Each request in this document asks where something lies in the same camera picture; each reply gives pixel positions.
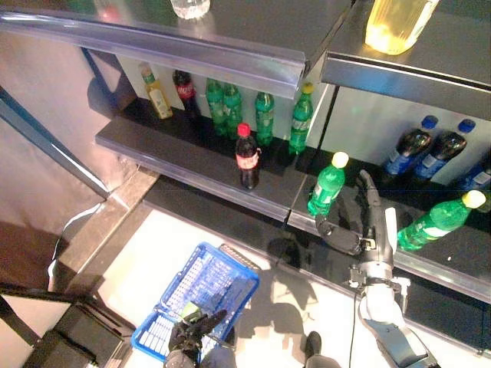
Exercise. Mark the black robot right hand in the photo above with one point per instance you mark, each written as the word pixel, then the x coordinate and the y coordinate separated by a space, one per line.
pixel 376 245

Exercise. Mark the blue plastic shopping basket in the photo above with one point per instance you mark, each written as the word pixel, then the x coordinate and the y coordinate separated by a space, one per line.
pixel 215 276

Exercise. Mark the large yellow drink bottle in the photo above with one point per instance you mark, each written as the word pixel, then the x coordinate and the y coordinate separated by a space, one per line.
pixel 399 27

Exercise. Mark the silver robot right leg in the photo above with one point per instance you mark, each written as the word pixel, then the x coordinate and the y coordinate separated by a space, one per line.
pixel 314 343

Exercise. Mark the silver robot leg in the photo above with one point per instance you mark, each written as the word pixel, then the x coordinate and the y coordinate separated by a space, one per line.
pixel 220 358
pixel 314 343

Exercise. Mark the Coca-Cola bottle red cap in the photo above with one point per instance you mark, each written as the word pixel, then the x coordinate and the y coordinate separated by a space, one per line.
pixel 247 161
pixel 186 92

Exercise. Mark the silver robot left leg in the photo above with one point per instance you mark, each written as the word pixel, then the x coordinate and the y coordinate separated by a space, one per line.
pixel 220 358

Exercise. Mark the black shelf board steel edge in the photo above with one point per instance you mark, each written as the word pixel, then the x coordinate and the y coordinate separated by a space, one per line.
pixel 460 46

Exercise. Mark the yellow tea bottle green label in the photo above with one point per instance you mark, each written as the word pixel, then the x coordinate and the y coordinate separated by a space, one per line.
pixel 159 99

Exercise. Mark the grey stone ledge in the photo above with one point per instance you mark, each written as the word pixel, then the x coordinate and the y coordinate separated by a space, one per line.
pixel 115 214

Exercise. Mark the clear plastic bottle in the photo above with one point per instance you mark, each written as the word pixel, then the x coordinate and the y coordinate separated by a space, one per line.
pixel 190 7

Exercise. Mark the dark metal pole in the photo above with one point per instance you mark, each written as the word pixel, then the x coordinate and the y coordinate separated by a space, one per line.
pixel 50 143

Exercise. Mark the grey fabric backdrop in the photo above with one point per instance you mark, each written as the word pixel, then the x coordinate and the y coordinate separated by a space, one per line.
pixel 46 96

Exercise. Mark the black shelf board clear rail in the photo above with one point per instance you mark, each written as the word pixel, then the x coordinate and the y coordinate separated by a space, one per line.
pixel 249 27
pixel 468 249
pixel 180 134

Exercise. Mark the pale left hand bracket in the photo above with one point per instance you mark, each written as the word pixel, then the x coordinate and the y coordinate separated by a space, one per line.
pixel 190 311

